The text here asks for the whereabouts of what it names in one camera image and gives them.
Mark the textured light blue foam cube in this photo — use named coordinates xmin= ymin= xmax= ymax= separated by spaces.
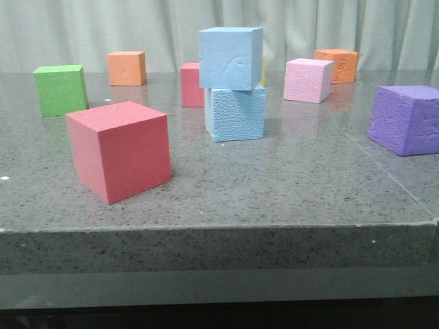
xmin=204 ymin=85 xmax=266 ymax=142

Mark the smooth light blue foam cube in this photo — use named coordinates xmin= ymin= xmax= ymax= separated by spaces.
xmin=198 ymin=27 xmax=263 ymax=91

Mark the small red foam cube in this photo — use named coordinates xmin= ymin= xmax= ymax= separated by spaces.
xmin=180 ymin=62 xmax=204 ymax=108

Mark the yellow foam cube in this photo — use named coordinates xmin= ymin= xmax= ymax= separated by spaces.
xmin=260 ymin=55 xmax=266 ymax=86

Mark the large red foam cube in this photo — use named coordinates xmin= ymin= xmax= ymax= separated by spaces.
xmin=66 ymin=101 xmax=171 ymax=204

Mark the pink foam cube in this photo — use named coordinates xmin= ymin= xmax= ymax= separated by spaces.
xmin=283 ymin=58 xmax=333 ymax=103

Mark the left orange foam cube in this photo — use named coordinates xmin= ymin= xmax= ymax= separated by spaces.
xmin=107 ymin=51 xmax=147 ymax=86

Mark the orange foam cube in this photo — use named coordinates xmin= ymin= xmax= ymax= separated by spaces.
xmin=107 ymin=51 xmax=147 ymax=86
xmin=314 ymin=49 xmax=359 ymax=84

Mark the right orange foam cube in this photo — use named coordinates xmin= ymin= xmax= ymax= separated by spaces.
xmin=314 ymin=49 xmax=359 ymax=84

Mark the green foam cube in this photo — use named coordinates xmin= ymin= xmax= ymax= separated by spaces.
xmin=33 ymin=64 xmax=88 ymax=117

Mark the purple foam cube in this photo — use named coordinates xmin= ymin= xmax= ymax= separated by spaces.
xmin=368 ymin=85 xmax=438 ymax=156

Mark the grey-green curtain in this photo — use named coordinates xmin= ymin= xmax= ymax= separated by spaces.
xmin=1 ymin=1 xmax=438 ymax=73

